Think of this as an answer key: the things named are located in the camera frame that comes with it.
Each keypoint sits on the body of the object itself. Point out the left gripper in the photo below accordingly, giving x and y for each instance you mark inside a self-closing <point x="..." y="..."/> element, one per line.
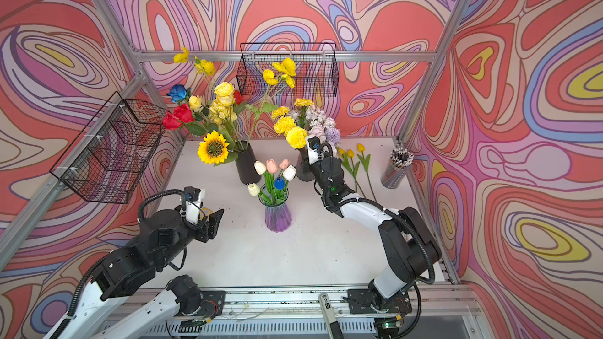
<point x="208" y="229"/>

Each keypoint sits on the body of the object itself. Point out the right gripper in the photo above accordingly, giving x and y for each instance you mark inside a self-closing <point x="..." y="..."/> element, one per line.
<point x="327" y="154"/>

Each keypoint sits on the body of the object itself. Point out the yellow tulip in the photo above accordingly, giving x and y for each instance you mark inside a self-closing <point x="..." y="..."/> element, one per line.
<point x="365" y="159"/>
<point x="354" y="164"/>
<point x="341" y="152"/>

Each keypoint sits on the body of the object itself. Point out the purple glass tulip vase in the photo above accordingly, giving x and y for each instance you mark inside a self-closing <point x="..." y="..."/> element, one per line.
<point x="278" y="217"/>

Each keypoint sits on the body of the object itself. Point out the yellow tulip front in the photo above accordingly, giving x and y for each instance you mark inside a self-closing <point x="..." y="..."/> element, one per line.
<point x="354" y="164"/>

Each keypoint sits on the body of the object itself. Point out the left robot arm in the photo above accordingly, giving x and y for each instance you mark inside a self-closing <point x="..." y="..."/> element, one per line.
<point x="168" y="222"/>

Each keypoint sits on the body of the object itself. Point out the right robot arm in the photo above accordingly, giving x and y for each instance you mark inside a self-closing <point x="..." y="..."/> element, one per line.
<point x="410" y="250"/>

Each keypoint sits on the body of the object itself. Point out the red grey glass vase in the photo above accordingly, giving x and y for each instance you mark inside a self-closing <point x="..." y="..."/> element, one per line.
<point x="303" y="168"/>

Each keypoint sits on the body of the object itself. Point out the black vase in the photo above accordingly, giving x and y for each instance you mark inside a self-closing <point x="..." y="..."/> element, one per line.
<point x="245" y="165"/>

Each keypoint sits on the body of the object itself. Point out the blue tulip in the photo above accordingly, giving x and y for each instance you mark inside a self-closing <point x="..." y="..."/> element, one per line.
<point x="279" y="184"/>

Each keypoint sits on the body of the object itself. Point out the tulip bunch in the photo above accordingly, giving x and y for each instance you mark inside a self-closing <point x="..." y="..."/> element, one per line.
<point x="270" y="171"/>

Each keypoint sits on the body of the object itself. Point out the yellow and lilac bouquet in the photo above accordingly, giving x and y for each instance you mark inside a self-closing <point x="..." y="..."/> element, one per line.
<point x="301" y="119"/>

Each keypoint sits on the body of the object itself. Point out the patterned pen cup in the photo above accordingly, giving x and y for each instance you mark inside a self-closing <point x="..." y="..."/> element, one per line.
<point x="400" y="161"/>

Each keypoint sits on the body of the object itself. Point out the sunflower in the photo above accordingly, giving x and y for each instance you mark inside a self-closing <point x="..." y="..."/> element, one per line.
<point x="214" y="149"/>

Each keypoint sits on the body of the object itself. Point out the mixed rose bouquet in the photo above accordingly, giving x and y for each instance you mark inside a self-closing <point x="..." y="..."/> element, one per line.
<point x="200" y="116"/>

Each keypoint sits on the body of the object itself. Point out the left black wire basket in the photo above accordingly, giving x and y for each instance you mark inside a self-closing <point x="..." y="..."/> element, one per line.
<point x="108" y="158"/>

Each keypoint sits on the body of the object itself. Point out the black wire basket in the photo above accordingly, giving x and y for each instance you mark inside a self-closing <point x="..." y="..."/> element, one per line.
<point x="317" y="68"/>
<point x="108" y="158"/>

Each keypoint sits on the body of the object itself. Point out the back black wire basket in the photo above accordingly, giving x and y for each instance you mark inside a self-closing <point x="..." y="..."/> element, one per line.
<point x="317" y="68"/>

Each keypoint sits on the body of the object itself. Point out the tool on front rail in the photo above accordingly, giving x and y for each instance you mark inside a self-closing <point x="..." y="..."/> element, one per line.
<point x="332" y="324"/>

